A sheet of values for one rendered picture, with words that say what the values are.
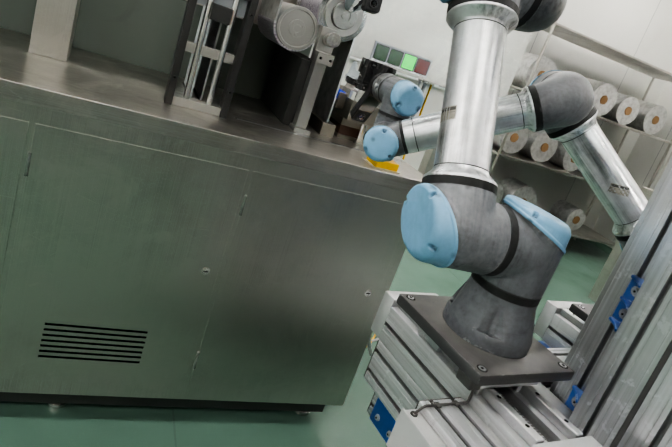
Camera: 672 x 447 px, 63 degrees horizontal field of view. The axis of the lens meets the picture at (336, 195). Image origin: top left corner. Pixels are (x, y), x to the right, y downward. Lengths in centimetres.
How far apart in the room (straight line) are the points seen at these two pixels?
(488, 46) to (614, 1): 501
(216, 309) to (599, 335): 96
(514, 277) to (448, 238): 15
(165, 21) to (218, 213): 73
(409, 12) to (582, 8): 369
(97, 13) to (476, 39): 128
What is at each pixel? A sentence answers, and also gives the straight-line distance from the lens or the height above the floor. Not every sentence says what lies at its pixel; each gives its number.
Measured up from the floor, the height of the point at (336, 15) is 124.
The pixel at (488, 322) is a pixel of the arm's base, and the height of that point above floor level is 86.
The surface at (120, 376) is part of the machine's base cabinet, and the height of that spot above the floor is 17.
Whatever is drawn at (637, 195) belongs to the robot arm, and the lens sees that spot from 140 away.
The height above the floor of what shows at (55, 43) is 94.
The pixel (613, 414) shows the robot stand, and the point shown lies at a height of 80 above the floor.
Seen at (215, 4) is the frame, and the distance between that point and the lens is 144.
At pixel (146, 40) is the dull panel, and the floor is 98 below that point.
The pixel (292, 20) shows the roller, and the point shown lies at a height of 119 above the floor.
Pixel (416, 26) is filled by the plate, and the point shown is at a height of 131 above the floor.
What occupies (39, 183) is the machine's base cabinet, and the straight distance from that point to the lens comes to 139.
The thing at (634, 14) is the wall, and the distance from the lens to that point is 609.
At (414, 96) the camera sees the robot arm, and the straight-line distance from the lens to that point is 127.
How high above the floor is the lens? 120
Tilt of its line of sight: 16 degrees down
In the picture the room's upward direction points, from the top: 19 degrees clockwise
